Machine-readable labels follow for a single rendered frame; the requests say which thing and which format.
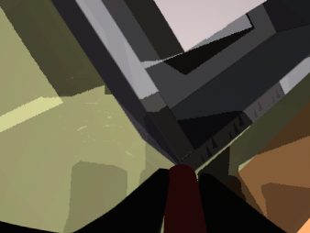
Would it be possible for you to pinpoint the white square plate with hole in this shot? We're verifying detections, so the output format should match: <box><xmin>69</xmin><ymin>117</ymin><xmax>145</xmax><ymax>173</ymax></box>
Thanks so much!
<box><xmin>123</xmin><ymin>0</ymin><xmax>267</xmax><ymax>60</ymax></box>

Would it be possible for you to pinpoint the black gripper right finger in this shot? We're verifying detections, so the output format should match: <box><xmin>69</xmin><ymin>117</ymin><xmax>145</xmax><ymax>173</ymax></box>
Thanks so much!
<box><xmin>199</xmin><ymin>172</ymin><xmax>288</xmax><ymax>233</ymax></box>

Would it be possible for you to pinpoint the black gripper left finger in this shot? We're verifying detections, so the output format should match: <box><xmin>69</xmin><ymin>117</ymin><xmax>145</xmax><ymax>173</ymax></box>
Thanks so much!
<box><xmin>0</xmin><ymin>168</ymin><xmax>170</xmax><ymax>233</ymax></box>

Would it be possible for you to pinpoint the dark red peg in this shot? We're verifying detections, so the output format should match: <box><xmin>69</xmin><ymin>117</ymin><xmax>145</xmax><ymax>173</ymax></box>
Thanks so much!
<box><xmin>163</xmin><ymin>164</ymin><xmax>207</xmax><ymax>233</ymax></box>

